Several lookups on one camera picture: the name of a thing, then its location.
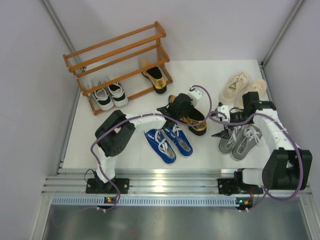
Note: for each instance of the grey canvas sneaker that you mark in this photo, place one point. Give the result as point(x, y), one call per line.
point(225, 146)
point(250, 137)

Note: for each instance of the left beige sneaker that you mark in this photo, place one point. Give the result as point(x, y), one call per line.
point(233, 87)

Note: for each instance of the blue canvas sneaker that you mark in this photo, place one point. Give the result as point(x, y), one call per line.
point(160, 146)
point(177, 136)

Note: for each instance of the right beige sneaker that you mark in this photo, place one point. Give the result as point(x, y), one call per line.
point(259, 86)

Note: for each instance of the left grey canvas sneaker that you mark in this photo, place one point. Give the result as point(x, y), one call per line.
point(225, 146)

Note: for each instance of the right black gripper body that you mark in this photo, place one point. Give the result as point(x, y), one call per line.
point(238, 117)

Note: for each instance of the orange wooden shoe shelf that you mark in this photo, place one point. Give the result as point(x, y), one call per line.
point(120, 59)

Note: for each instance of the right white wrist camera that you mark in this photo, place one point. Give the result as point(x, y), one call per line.
point(223, 112)

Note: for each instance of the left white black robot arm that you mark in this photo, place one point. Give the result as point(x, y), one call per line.
point(115, 133)

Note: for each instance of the aluminium rail frame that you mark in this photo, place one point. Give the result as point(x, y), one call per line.
point(70, 181)

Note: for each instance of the gold loafer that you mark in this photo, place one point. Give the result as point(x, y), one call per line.
point(195, 117)
point(155, 76)

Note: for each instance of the black white sneaker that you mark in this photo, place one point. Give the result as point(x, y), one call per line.
point(103, 99)
point(117, 94)

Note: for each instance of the perforated grey cable tray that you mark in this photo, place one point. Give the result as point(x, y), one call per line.
point(145, 201)

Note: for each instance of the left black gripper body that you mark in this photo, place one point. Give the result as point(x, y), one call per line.
point(185, 113)

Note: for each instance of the beige sneaker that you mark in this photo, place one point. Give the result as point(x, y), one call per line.
point(259, 86)
point(233, 87)

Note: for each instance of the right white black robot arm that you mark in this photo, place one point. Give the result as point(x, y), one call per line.
point(288, 166)

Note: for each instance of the right grey canvas sneaker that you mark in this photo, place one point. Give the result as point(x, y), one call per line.
point(250, 137)

